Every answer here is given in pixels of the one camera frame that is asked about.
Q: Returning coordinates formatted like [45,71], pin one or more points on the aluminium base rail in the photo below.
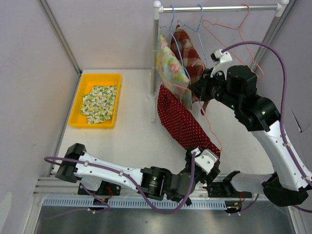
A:
[269,185]

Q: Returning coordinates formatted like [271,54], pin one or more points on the white slotted cable duct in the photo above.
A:
[139,203]

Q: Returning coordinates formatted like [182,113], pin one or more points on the red polka dot skirt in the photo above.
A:
[181,124]

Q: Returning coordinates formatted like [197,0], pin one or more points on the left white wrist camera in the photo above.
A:
[204,159]

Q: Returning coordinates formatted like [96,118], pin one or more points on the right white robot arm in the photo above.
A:
[237,90]

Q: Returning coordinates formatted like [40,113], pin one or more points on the pastel floral skirt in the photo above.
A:
[170,69]

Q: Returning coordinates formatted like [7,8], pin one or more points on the lemon print cloth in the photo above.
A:
[98,105]

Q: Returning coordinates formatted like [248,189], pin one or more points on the blue wire hanger right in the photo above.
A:
[197,30]

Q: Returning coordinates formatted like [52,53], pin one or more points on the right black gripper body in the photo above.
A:
[215,88]

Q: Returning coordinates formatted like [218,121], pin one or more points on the blue wire hanger left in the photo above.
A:
[170,29]

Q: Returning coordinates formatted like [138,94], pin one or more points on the red plaid skirt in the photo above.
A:
[191,59]

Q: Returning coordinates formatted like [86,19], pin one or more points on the metal clothes rack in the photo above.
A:
[281,10]

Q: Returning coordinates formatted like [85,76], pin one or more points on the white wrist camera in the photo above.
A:
[204,159]
[222,62]

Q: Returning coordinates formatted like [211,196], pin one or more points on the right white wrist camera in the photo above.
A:
[222,62]

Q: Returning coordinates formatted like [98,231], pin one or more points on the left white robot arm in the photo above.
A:
[156,183]

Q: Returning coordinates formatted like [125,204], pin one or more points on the yellow plastic tray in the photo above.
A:
[87,82]

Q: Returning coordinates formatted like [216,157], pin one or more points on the blue wire hanger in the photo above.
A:
[197,30]
[170,29]

